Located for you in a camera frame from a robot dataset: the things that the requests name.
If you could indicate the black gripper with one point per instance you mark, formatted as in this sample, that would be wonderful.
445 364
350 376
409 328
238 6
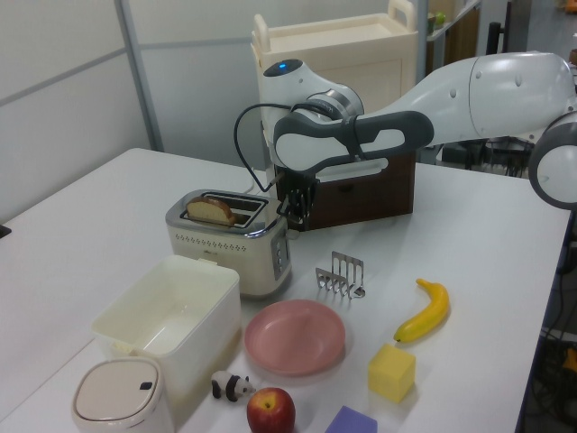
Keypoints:
299 191

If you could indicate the cream and chrome toaster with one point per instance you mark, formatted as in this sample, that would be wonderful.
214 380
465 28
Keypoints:
212 252

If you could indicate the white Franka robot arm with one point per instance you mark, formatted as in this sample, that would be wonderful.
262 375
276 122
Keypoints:
496 90

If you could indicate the brown wooden drawer base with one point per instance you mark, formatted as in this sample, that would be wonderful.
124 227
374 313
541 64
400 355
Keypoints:
369 194

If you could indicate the toasted bread slice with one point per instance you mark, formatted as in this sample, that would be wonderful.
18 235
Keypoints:
212 209

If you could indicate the metal toast rack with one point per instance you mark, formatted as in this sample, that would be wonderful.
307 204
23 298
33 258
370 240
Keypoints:
358 288

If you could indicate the pink plate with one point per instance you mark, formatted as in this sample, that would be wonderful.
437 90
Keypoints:
295 338

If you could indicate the white plastic storage box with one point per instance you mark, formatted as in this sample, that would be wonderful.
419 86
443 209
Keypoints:
203 325

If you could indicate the yellow banana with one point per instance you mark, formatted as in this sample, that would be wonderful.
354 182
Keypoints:
428 315

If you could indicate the panda figurine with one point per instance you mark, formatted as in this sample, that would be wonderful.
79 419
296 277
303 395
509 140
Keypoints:
232 385

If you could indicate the cream plastic cabinet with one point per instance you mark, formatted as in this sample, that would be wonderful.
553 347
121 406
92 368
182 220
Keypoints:
360 45

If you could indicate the yellow foam cube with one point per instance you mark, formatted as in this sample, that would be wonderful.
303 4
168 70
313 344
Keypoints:
391 374

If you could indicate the red apple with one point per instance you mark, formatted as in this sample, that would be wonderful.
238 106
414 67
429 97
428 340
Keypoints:
270 412

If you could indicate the purple foam cube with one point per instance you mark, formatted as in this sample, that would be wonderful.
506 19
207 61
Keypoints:
351 421

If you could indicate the green object on shelf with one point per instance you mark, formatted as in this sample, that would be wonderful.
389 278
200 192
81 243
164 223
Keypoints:
439 18

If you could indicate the small white lidded bin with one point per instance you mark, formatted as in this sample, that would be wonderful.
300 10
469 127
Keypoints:
117 392

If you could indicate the wooden shelf unit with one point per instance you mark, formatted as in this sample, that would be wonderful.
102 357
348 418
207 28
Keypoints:
469 27

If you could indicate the black flat object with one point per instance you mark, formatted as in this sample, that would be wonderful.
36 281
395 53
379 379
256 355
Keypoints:
4 232

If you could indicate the black metal bracket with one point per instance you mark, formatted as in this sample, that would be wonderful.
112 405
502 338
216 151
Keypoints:
493 36

